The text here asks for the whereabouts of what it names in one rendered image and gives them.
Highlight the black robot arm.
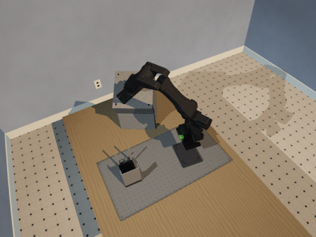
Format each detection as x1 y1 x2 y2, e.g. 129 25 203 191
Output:
117 62 212 142

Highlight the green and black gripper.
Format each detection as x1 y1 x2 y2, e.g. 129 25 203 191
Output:
176 124 186 142

